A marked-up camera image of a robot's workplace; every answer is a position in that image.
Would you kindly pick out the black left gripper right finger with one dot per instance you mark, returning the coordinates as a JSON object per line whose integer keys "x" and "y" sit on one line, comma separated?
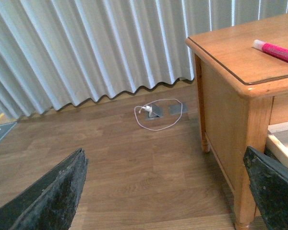
{"x": 269, "y": 187}

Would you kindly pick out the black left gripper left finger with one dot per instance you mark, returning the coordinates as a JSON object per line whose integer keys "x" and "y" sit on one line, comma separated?
{"x": 51, "y": 202}

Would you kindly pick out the wooden drawer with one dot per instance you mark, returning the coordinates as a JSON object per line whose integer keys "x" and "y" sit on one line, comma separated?
{"x": 277, "y": 141}

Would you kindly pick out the pink marker with white caps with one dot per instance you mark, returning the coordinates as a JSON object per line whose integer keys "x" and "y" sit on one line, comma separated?
{"x": 273, "y": 50}

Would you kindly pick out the wooden nightstand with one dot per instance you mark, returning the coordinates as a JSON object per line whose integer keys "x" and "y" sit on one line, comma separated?
{"x": 241, "y": 92}

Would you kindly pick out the closed metal floor socket plate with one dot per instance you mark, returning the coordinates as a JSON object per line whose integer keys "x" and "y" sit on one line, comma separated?
{"x": 177, "y": 109}

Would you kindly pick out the open metal floor socket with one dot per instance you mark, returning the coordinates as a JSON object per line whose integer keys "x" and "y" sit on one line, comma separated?
{"x": 154, "y": 113}

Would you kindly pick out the pale pleated curtain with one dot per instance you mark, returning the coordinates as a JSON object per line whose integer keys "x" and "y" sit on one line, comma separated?
{"x": 59, "y": 52}

